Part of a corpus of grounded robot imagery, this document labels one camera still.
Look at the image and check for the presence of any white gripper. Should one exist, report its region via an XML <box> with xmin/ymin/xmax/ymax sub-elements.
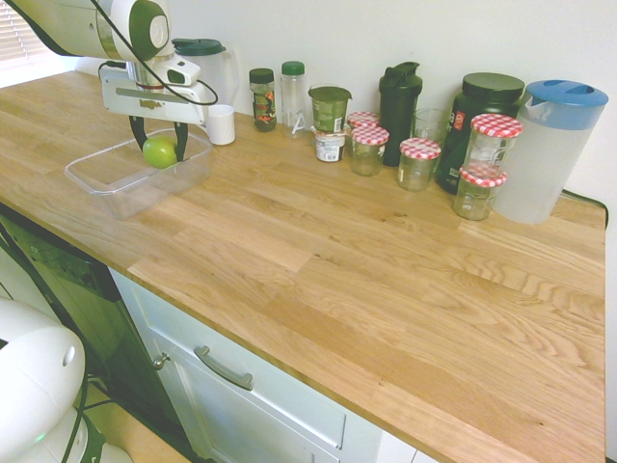
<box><xmin>98</xmin><ymin>61</ymin><xmax>210</xmax><ymax>163</ymax></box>

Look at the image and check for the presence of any green apple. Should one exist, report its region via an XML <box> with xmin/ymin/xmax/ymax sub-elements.
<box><xmin>142</xmin><ymin>135</ymin><xmax>179</xmax><ymax>171</ymax></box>

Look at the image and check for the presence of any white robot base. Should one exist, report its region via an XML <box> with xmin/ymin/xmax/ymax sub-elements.
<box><xmin>0</xmin><ymin>295</ymin><xmax>132</xmax><ymax>463</ymax></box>

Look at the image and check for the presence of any clear plastic container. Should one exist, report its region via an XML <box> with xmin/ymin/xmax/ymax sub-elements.
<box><xmin>63</xmin><ymin>126</ymin><xmax>214</xmax><ymax>221</ymax></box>

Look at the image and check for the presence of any white plastic cup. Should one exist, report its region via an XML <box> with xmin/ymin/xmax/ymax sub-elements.
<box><xmin>206</xmin><ymin>103</ymin><xmax>237</xmax><ymax>147</ymax></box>

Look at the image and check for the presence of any clear pitcher green lid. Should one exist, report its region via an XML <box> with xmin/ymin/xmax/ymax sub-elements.
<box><xmin>171</xmin><ymin>38</ymin><xmax>241</xmax><ymax>118</ymax></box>

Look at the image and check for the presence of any spice jar dark lid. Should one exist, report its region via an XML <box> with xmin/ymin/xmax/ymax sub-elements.
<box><xmin>248</xmin><ymin>67</ymin><xmax>279</xmax><ymax>134</ymax></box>

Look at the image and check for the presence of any clear bottle green cap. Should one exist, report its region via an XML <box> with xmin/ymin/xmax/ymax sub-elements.
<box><xmin>280</xmin><ymin>60</ymin><xmax>309</xmax><ymax>141</ymax></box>

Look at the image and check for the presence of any small white labelled pot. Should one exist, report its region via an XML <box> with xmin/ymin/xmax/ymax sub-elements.
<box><xmin>311</xmin><ymin>123</ymin><xmax>353</xmax><ymax>164</ymax></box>

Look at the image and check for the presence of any window blind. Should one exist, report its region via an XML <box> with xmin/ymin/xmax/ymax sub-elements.
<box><xmin>0</xmin><ymin>3</ymin><xmax>50</xmax><ymax>63</ymax></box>

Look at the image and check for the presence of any green yogurt cup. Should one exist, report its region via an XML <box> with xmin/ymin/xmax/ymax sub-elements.
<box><xmin>308</xmin><ymin>85</ymin><xmax>354</xmax><ymax>134</ymax></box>

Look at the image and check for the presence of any dark dishwasher front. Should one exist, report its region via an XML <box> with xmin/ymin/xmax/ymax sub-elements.
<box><xmin>0</xmin><ymin>202</ymin><xmax>197</xmax><ymax>462</ymax></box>

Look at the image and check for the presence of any glass jar red checked lid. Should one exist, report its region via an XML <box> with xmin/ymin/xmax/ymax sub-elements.
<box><xmin>396</xmin><ymin>137</ymin><xmax>443</xmax><ymax>193</ymax></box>
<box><xmin>349</xmin><ymin>124</ymin><xmax>391</xmax><ymax>177</ymax></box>
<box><xmin>452</xmin><ymin>165</ymin><xmax>509</xmax><ymax>223</ymax></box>
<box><xmin>346</xmin><ymin>111</ymin><xmax>382</xmax><ymax>131</ymax></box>

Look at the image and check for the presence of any black shaker bottle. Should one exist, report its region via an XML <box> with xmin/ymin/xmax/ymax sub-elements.
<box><xmin>377</xmin><ymin>60</ymin><xmax>425</xmax><ymax>168</ymax></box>

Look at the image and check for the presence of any clear drinking glass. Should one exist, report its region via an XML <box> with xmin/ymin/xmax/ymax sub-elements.
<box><xmin>411</xmin><ymin>107</ymin><xmax>452</xmax><ymax>146</ymax></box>

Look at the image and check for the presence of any large black supplement tub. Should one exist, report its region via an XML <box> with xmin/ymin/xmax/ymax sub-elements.
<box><xmin>434</xmin><ymin>71</ymin><xmax>526</xmax><ymax>196</ymax></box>

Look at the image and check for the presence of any tall jar red checked lid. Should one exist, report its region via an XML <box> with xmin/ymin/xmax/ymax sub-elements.
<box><xmin>464</xmin><ymin>113</ymin><xmax>524</xmax><ymax>181</ymax></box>

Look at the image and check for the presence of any frosted pitcher blue lid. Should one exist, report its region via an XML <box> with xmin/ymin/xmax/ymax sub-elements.
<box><xmin>491</xmin><ymin>78</ymin><xmax>610</xmax><ymax>226</ymax></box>

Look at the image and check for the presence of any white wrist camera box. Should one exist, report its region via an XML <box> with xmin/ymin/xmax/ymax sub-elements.
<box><xmin>165</xmin><ymin>56</ymin><xmax>202</xmax><ymax>89</ymax></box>

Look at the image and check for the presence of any silver drawer handle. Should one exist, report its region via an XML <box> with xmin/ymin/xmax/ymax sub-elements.
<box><xmin>193</xmin><ymin>344</ymin><xmax>255</xmax><ymax>393</ymax></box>

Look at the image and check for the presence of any white drawer with handle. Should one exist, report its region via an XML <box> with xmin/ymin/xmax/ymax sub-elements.
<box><xmin>109</xmin><ymin>268</ymin><xmax>423</xmax><ymax>463</ymax></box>

